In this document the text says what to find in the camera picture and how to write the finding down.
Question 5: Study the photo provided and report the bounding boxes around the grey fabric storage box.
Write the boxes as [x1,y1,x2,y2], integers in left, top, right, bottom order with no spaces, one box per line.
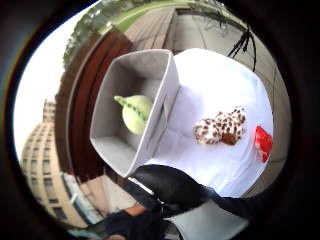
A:
[89,48,181,178]

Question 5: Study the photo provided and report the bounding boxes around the black tripod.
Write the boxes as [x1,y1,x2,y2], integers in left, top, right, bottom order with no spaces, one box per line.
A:
[227,23,258,73]

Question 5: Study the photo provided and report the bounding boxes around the person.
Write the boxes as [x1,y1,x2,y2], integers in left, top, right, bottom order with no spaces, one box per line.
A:
[89,201,183,240]

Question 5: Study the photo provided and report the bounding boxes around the brown spotted plush toy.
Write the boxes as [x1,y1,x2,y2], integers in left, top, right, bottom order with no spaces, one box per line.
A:
[192,106,248,147]

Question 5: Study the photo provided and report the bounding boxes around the green pear plush toy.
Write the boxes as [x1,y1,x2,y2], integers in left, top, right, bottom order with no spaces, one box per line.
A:
[113,94,154,136]

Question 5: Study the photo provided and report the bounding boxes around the brown wooden fence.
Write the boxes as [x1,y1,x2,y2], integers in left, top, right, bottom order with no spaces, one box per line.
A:
[54,29,134,184]

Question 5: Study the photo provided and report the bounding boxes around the white tablecloth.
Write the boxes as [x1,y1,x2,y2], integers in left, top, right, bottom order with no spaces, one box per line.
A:
[143,47,275,199]

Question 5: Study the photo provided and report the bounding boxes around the green trees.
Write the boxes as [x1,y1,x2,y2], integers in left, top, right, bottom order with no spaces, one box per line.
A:
[62,0,141,69]

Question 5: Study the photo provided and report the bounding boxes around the red snack packet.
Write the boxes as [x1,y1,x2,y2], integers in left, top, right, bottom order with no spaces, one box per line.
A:
[253,125,274,164]

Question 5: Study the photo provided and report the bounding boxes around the beige building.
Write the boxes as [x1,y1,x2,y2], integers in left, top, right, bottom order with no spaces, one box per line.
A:
[19,99,88,229]

